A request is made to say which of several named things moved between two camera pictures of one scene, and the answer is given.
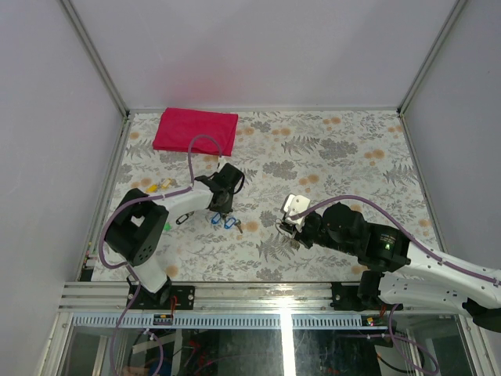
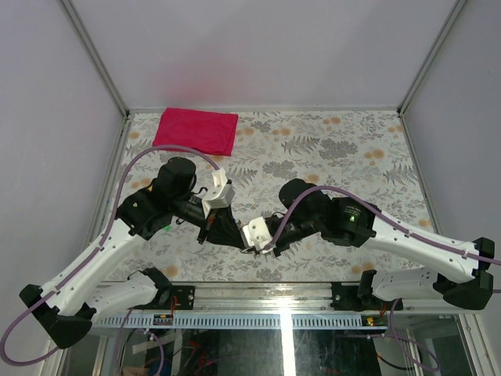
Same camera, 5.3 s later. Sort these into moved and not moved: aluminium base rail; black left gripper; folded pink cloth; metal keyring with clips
Moved: metal keyring with clips; black left gripper
Not moved: folded pink cloth; aluminium base rail
